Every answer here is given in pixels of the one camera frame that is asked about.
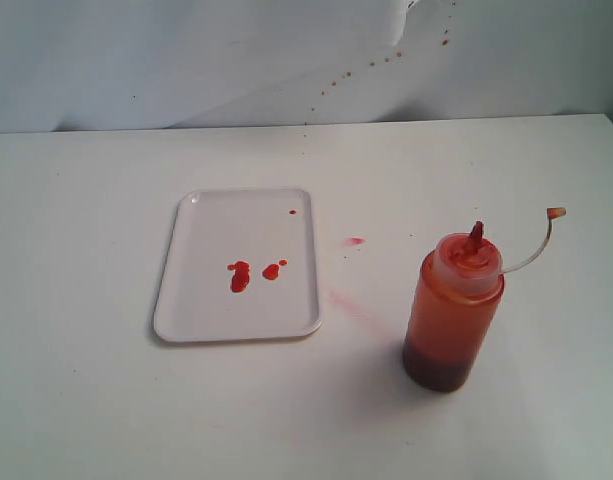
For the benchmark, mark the ketchup squeeze bottle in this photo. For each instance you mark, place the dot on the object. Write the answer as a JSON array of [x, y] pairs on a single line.
[[460, 285]]

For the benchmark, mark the red ketchup blob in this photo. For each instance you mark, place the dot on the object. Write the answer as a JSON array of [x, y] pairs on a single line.
[[272, 271], [240, 276]]

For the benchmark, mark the white rectangular plastic tray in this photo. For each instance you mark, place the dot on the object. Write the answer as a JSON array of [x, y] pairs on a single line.
[[215, 228]]

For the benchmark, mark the white backdrop paper sheet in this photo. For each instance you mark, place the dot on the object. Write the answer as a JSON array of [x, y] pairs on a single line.
[[115, 65]]

